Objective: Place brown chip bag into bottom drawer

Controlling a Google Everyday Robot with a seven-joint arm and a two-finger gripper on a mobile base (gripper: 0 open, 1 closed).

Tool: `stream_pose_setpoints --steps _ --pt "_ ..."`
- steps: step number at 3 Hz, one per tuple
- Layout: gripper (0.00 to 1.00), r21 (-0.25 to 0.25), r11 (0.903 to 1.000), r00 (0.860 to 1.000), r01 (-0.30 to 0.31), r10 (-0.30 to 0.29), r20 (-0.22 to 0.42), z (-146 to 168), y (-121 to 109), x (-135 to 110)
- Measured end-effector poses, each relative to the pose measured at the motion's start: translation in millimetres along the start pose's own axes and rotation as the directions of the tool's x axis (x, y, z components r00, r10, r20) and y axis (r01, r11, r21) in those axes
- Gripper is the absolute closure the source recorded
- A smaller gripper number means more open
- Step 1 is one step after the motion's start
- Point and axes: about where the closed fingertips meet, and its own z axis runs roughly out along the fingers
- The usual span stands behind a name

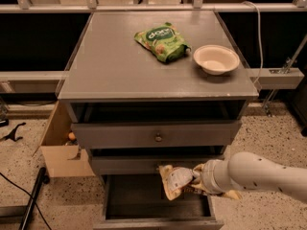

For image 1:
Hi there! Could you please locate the grey drawer cabinet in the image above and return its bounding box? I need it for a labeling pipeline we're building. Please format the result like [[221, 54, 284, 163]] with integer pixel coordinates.
[[57, 10, 259, 230]]

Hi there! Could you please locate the black clamp tool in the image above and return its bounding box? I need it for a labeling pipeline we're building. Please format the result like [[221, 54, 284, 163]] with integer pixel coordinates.
[[0, 123, 25, 142]]

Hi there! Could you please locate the black floor cable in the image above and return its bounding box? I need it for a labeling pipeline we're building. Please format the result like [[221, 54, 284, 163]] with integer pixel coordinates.
[[0, 171, 53, 230]]

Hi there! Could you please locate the white hanging cable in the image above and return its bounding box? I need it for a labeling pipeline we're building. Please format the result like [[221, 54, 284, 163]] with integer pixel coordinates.
[[242, 1, 265, 85]]

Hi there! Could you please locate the grey drawer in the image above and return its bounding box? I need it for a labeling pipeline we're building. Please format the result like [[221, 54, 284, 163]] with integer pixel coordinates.
[[93, 174, 224, 230], [90, 154, 224, 175], [71, 121, 241, 149]]

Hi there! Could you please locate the metal rail frame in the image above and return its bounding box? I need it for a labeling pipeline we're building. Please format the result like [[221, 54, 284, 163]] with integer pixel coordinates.
[[0, 0, 307, 94]]

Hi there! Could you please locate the orange ball in box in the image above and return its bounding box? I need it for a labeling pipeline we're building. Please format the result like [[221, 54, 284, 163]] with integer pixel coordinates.
[[68, 132, 77, 141]]

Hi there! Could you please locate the black bar on floor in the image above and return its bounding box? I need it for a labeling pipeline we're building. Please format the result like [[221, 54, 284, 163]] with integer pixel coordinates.
[[18, 167, 49, 230]]

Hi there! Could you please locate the brown chip bag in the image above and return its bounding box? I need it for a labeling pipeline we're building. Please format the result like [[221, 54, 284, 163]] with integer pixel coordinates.
[[158, 164, 243, 201]]

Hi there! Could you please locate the grey middle drawer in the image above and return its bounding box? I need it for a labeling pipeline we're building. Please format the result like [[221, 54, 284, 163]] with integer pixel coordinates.
[[90, 154, 224, 175]]

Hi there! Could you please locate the green snack bag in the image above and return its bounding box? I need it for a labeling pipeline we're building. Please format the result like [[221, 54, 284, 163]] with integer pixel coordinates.
[[134, 22, 191, 63]]

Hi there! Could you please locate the white paper bowl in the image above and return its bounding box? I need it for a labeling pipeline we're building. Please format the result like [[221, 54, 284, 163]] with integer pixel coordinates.
[[193, 45, 240, 76]]

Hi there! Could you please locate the grey bottom drawer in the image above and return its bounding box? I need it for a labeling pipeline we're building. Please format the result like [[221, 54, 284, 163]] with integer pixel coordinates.
[[93, 174, 224, 230]]

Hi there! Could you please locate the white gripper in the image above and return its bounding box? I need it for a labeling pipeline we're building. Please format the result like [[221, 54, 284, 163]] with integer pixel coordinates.
[[191, 160, 232, 195]]

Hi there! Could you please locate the grey top drawer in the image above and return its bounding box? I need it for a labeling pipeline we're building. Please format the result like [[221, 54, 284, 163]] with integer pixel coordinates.
[[71, 121, 241, 149]]

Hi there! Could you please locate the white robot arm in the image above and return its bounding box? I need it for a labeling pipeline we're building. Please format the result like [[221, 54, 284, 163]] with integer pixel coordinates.
[[192, 152, 307, 203]]

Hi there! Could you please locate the cardboard box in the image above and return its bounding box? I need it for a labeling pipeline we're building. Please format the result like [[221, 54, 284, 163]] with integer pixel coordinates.
[[38, 102, 94, 177]]

